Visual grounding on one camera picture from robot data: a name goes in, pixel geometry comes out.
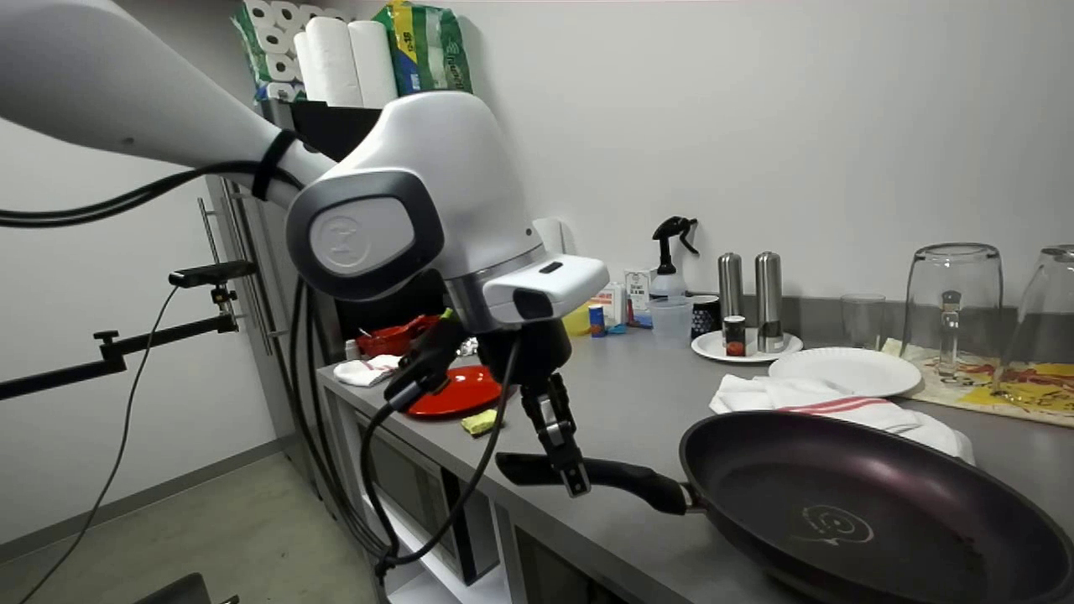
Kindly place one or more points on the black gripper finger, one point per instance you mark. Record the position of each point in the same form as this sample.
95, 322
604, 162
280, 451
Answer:
554, 423

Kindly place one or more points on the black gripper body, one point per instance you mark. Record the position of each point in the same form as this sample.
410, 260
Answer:
526, 353

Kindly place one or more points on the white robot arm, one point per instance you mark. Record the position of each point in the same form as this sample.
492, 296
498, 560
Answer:
112, 80

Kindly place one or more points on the red plate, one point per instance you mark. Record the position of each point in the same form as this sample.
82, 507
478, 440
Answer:
463, 391

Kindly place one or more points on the yellow sponge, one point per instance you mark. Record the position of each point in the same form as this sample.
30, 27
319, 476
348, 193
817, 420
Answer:
482, 423

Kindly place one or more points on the small blue can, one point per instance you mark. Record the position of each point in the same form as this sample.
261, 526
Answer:
600, 322

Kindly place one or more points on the white paper towel roll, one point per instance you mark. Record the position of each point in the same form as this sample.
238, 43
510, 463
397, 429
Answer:
375, 63
563, 240
324, 63

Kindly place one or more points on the small white box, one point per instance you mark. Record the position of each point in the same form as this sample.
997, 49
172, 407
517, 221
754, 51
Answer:
640, 292

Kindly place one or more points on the dark glossy undercounter appliance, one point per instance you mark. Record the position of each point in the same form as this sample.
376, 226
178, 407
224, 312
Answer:
474, 537

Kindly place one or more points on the red black clamp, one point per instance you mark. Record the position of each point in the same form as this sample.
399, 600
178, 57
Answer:
388, 336

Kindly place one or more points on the clear spray bottle black nozzle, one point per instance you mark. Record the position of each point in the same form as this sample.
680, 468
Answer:
668, 292

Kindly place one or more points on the crumpled white cloth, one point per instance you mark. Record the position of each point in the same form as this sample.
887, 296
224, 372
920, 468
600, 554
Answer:
365, 372

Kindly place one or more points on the small white plate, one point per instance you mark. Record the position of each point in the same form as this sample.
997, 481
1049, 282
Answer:
706, 347

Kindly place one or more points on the small dark spice jar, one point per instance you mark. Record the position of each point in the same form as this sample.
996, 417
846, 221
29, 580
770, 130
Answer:
737, 336

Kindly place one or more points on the steel shaker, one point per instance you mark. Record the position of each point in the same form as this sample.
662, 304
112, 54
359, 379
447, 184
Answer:
770, 285
729, 280

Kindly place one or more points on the white towel red stripe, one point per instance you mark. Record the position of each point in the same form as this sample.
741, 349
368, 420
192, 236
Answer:
773, 391

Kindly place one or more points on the tall black cabinet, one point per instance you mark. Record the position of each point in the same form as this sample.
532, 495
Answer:
252, 336

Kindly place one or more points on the white dinner plate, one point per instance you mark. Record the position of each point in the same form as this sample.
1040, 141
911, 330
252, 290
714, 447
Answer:
849, 372

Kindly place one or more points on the green package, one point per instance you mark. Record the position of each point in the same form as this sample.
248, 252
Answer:
436, 51

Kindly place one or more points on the patterned paper towel pack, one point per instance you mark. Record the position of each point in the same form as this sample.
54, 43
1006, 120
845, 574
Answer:
271, 46

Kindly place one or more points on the upturned clear glass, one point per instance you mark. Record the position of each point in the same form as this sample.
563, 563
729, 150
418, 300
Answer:
1053, 304
950, 280

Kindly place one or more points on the colourful placemat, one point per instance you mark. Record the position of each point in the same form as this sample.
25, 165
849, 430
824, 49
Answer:
1007, 391

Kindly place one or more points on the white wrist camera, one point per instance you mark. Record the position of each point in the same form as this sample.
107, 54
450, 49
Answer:
558, 285

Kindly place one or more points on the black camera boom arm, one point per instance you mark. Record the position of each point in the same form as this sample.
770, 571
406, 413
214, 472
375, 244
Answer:
112, 349

